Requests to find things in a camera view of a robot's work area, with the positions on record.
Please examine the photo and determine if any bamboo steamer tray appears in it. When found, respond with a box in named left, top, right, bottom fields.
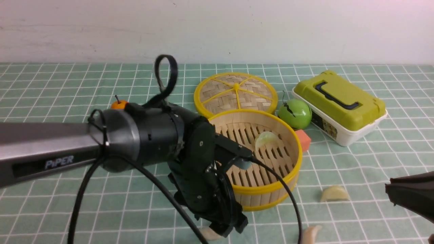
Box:
left=209, top=109, right=302, bottom=211

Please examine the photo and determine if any green checkered tablecloth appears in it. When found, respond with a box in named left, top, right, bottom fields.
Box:
left=0, top=63, right=434, bottom=244

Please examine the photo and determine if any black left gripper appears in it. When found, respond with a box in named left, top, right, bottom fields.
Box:
left=168, top=117, right=253, bottom=237

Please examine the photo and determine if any orange cube block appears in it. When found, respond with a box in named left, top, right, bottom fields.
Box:
left=295, top=129, right=311, bottom=152

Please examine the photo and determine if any green apple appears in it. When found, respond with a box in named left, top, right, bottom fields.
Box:
left=277, top=91, right=313, bottom=130

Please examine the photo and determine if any green lidded white box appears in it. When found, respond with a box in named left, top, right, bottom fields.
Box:
left=292, top=70, right=389, bottom=147

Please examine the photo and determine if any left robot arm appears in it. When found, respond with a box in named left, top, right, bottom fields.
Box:
left=0, top=103, right=252, bottom=237

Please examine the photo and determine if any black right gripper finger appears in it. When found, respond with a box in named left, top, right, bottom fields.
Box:
left=385, top=171, right=434, bottom=223

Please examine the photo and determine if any white dumpling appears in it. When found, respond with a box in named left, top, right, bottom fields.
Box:
left=199, top=227, right=222, bottom=241
left=302, top=225, right=322, bottom=244

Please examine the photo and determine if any pale green dumpling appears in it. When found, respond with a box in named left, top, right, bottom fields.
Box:
left=254, top=131, right=280, bottom=151

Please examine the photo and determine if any pale yellow dumpling right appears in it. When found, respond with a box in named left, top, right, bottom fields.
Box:
left=320, top=185, right=350, bottom=202

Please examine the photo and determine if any bamboo steamer lid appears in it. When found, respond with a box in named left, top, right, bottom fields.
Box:
left=193, top=72, right=278, bottom=118

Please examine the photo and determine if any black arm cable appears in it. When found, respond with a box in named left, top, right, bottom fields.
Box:
left=67, top=54, right=303, bottom=244

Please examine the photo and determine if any orange red pear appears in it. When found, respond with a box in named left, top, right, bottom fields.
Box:
left=110, top=95, right=129, bottom=110

